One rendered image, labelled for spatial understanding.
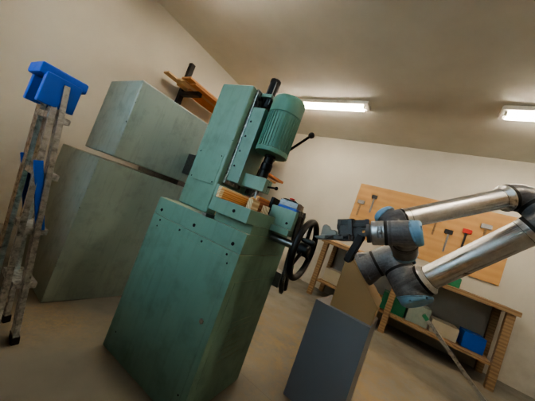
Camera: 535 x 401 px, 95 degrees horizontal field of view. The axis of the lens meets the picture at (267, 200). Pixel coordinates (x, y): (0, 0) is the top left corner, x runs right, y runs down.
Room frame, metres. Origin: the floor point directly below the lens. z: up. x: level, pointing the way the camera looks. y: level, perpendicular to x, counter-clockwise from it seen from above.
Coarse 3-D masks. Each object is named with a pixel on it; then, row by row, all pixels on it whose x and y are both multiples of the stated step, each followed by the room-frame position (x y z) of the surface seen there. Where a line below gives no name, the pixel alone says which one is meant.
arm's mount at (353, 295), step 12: (348, 264) 1.37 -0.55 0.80; (348, 276) 1.36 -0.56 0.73; (360, 276) 1.33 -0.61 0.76; (336, 288) 1.38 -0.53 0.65; (348, 288) 1.35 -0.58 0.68; (360, 288) 1.32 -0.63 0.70; (372, 288) 1.43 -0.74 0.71; (336, 300) 1.37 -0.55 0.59; (348, 300) 1.34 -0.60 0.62; (360, 300) 1.31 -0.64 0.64; (372, 300) 1.29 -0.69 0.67; (348, 312) 1.33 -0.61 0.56; (360, 312) 1.30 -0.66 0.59; (372, 312) 1.28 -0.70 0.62
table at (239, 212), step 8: (216, 200) 1.06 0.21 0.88; (224, 200) 1.04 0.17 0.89; (216, 208) 1.05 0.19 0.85; (224, 208) 1.03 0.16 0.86; (232, 208) 1.01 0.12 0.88; (240, 208) 0.99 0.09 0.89; (248, 208) 0.98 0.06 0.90; (232, 216) 1.00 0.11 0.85; (240, 216) 0.99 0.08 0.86; (248, 216) 0.97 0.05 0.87; (256, 216) 1.02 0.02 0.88; (264, 216) 1.08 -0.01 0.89; (256, 224) 1.04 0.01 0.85; (264, 224) 1.10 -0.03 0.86; (272, 224) 1.15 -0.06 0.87; (280, 232) 1.12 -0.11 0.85; (288, 232) 1.11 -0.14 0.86
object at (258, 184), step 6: (246, 174) 1.28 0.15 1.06; (246, 180) 1.28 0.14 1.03; (252, 180) 1.26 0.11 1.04; (258, 180) 1.24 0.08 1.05; (264, 180) 1.23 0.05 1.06; (246, 186) 1.27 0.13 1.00; (252, 186) 1.25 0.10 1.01; (258, 186) 1.24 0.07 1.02; (264, 186) 1.23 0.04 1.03; (258, 192) 1.27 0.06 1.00; (264, 192) 1.24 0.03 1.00
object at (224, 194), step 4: (220, 192) 1.05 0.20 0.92; (224, 192) 1.04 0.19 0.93; (228, 192) 1.07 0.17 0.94; (220, 196) 1.04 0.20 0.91; (224, 196) 1.05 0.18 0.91; (228, 196) 1.08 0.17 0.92; (232, 196) 1.10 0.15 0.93; (236, 196) 1.13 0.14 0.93; (228, 200) 1.09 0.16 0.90; (232, 200) 1.11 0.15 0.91; (236, 200) 1.14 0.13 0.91; (240, 200) 1.16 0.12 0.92; (244, 200) 1.19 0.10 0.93; (240, 204) 1.17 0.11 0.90; (244, 204) 1.20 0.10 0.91
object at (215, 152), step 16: (224, 96) 1.35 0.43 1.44; (240, 96) 1.30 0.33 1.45; (224, 112) 1.33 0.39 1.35; (240, 112) 1.28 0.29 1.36; (208, 128) 1.37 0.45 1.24; (224, 128) 1.31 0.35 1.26; (240, 128) 1.29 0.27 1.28; (208, 144) 1.34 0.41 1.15; (224, 144) 1.29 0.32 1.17; (208, 160) 1.32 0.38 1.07; (224, 160) 1.27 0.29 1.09; (192, 176) 1.35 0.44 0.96; (208, 176) 1.30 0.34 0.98; (224, 176) 1.30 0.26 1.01; (192, 192) 1.34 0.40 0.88; (208, 192) 1.28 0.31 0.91; (208, 208) 1.28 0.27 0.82
